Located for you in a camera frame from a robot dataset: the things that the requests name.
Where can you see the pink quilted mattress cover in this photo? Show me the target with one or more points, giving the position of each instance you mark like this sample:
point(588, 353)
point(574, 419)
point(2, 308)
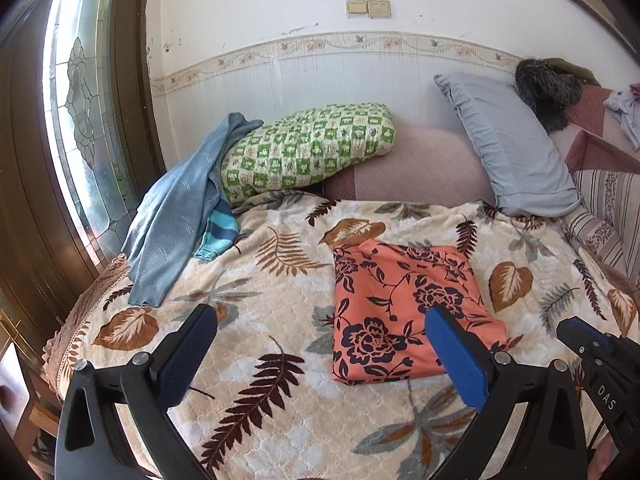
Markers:
point(426, 165)

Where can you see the striped floral bedding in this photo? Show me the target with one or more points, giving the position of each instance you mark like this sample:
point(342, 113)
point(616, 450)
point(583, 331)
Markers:
point(607, 218)

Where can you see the wooden bedside furniture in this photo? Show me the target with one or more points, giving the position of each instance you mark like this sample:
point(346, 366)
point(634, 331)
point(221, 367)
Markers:
point(28, 410)

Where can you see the grey-blue pillow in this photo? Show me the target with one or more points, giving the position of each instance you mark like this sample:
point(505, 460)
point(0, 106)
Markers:
point(525, 169)

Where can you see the stained glass window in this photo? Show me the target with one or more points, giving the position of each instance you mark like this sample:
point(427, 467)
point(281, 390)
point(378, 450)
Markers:
point(81, 125)

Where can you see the cream leaf-pattern blanket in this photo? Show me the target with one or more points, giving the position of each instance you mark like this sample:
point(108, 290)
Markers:
point(264, 405)

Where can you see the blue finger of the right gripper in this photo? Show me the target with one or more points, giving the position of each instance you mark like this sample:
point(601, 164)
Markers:
point(582, 338)

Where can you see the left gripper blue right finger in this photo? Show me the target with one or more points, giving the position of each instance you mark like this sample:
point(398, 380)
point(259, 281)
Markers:
point(551, 441)

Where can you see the orange floral blouse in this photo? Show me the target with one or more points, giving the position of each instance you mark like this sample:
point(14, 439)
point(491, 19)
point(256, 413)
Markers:
point(382, 295)

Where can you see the light blue sweater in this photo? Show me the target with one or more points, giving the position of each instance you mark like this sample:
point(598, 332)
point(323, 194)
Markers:
point(170, 221)

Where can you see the dark furry garment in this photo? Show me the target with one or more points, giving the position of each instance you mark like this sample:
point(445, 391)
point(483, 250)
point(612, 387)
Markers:
point(549, 86)

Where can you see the green checkered pillow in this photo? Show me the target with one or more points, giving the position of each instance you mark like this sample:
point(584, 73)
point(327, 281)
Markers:
point(306, 148)

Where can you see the magenta cloth on headboard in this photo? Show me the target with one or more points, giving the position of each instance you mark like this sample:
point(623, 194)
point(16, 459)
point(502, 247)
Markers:
point(635, 90)

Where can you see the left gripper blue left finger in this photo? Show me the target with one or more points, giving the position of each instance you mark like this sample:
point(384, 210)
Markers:
point(91, 443)

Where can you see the grey cloth on headboard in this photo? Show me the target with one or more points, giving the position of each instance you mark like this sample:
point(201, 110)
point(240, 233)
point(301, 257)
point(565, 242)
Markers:
point(626, 111)

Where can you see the teal striped garment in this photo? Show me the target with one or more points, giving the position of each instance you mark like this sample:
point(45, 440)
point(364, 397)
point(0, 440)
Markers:
point(221, 230)

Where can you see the beige wall switch pair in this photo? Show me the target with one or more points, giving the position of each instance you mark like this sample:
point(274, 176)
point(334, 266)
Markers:
point(370, 8)

